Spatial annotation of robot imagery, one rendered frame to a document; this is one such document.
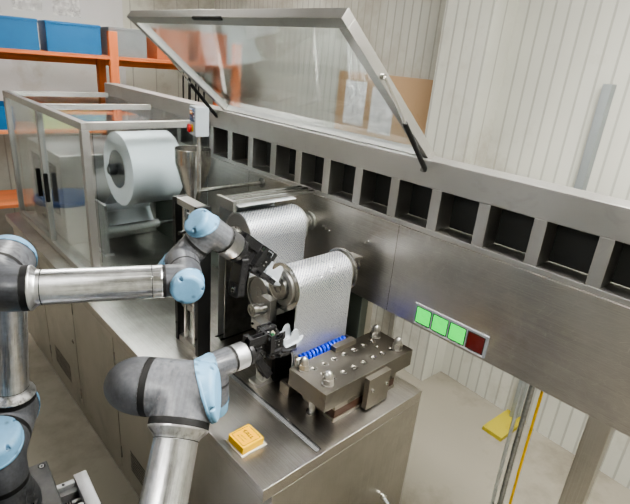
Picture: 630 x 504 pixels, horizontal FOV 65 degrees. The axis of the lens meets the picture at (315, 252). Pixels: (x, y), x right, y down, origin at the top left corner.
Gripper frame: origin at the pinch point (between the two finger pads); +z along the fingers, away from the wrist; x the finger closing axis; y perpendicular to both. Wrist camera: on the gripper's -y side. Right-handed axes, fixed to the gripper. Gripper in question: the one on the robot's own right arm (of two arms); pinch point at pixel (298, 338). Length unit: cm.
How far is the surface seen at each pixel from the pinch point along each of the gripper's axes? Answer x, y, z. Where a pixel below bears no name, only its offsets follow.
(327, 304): -0.2, 8.7, 11.1
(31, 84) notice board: 376, 41, 28
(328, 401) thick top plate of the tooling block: -20.0, -8.6, -5.2
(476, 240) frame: -35, 38, 31
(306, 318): -0.2, 6.4, 2.4
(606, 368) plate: -74, 19, 30
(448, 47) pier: 67, 92, 156
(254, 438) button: -12.3, -16.5, -24.9
